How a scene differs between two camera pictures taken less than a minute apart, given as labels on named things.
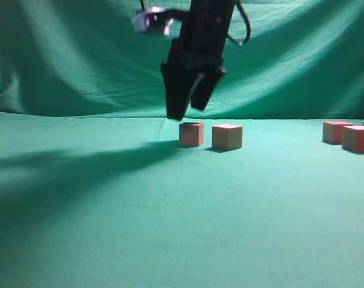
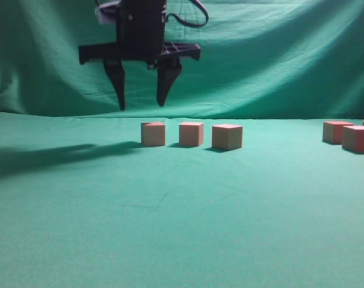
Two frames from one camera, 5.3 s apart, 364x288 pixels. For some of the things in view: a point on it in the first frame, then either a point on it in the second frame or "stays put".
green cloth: x=89 y=187 stays put
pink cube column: x=227 y=137 stays put
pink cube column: x=192 y=134 stays put
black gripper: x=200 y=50 to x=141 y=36
